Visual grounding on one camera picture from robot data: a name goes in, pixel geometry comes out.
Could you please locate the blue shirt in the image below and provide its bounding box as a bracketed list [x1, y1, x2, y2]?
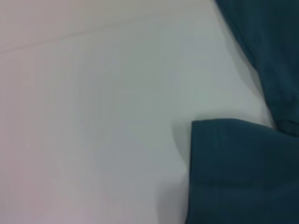
[186, 0, 299, 224]

